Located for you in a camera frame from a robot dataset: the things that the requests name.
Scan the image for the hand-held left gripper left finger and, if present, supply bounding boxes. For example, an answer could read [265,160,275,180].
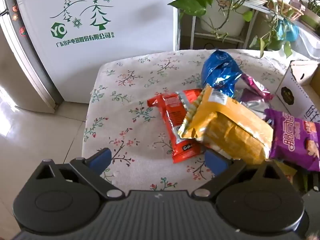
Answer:
[29,148,125,200]

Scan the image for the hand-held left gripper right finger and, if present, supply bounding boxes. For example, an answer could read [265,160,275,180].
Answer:
[191,150,288,202]

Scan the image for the large yellow snack packet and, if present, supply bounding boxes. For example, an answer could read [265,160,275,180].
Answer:
[178,85,274,165]

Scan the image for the red snack packet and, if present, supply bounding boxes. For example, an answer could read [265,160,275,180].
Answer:
[147,89,203,164]

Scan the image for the silver foil snack packet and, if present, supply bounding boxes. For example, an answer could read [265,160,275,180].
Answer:
[235,89,274,125]

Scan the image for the purple snack packet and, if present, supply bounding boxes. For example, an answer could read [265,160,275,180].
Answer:
[264,109,320,173]

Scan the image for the blue foil snack bag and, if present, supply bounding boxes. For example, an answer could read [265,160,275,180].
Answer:
[201,50,243,98]

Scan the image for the cardboard box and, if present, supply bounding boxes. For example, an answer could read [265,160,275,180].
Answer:
[275,60,320,123]

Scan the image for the floral tablecloth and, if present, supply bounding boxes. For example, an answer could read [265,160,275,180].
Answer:
[81,49,298,193]

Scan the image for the white refrigerator with green print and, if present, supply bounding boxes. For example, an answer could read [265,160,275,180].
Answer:
[0,0,179,114]

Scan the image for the brown carton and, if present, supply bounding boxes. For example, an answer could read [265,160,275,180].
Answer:
[180,34,244,50]

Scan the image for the white plant pot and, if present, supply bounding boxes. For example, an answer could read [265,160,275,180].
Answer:
[200,0,253,37]

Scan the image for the grey printed table cover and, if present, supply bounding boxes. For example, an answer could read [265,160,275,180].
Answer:
[290,22,320,60]

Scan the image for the blue ribbon spool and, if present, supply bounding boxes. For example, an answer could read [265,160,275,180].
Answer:
[276,17,299,42]

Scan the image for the white metal plant rack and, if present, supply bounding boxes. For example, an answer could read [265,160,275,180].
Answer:
[190,0,275,49]

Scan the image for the wicker basket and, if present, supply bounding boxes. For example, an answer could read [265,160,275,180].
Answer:
[267,0,305,22]

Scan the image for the green potted plant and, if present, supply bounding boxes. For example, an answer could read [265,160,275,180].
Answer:
[300,7,320,29]

